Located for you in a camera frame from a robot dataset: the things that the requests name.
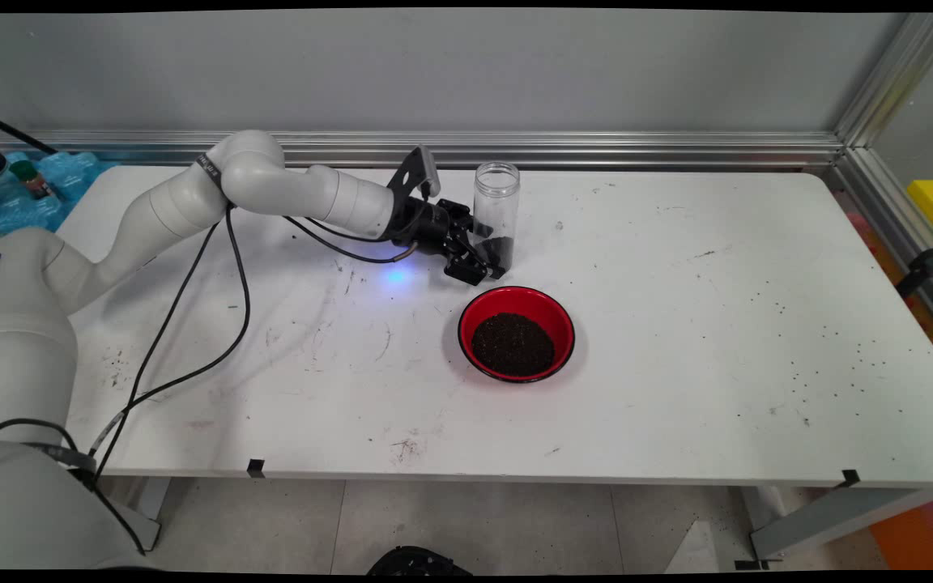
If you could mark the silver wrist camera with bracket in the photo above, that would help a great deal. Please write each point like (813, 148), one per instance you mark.
(418, 174)

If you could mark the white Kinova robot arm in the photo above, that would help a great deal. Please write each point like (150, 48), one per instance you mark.
(272, 186)

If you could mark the long aluminium frame rail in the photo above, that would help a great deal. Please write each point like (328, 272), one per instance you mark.
(596, 150)

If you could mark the grey table leg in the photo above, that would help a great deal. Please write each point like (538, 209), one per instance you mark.
(831, 518)
(151, 502)

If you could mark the orange floor object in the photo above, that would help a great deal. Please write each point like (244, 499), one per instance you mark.
(920, 534)

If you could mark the black round floor object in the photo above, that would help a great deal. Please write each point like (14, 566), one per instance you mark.
(418, 561)

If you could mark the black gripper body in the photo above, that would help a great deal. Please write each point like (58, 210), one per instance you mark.
(422, 227)

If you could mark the dark granules pile in bowl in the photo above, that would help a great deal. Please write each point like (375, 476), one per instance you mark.
(513, 346)

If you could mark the upright aluminium frame post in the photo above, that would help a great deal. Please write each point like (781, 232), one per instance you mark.
(896, 77)

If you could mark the clear plastic jar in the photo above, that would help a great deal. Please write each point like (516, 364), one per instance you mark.
(497, 194)

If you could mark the short aluminium side rail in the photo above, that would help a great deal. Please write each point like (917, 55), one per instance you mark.
(888, 214)

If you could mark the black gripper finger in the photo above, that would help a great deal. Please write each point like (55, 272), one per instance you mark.
(470, 267)
(458, 219)

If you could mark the dark granules from jar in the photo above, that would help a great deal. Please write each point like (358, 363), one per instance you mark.
(504, 253)

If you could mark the small green capped bottle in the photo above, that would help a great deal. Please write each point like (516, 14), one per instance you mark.
(33, 178)

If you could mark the red bowl with black rim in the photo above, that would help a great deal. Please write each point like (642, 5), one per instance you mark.
(551, 312)

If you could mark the black stand clamp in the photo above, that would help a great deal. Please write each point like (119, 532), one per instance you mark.
(924, 265)

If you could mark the black tape marker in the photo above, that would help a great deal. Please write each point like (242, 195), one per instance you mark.
(256, 468)
(849, 478)

